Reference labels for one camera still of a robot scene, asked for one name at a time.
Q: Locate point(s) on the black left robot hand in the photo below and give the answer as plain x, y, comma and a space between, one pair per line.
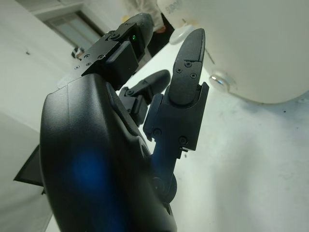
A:
96, 157

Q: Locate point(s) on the white toaster lever knob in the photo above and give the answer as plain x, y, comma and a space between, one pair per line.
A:
179, 36

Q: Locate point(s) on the silver toaster dial knob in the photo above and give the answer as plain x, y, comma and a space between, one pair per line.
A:
218, 78

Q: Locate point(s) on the white two-slot toaster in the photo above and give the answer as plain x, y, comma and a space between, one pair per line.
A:
253, 48

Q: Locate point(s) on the grey framed door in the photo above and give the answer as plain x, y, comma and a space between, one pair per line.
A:
70, 26

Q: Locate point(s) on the person in cream jacket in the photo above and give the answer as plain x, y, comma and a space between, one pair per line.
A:
159, 21

